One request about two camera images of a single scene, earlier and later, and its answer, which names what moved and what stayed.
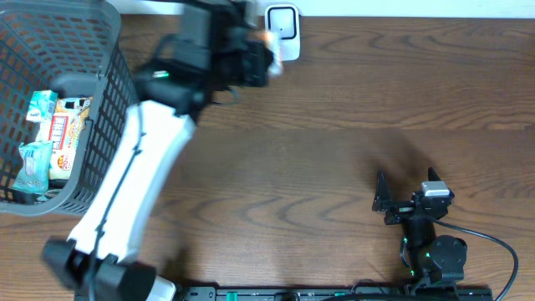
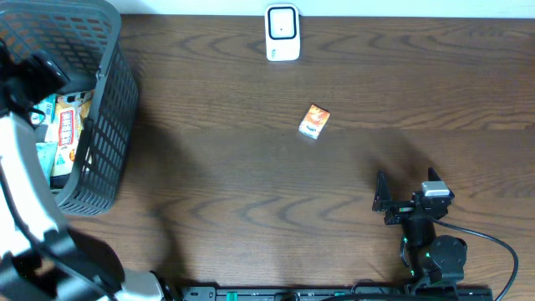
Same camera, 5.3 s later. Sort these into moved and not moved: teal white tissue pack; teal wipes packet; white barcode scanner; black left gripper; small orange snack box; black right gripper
Moved: black left gripper; small orange snack box
Not moved: black right gripper; teal white tissue pack; teal wipes packet; white barcode scanner
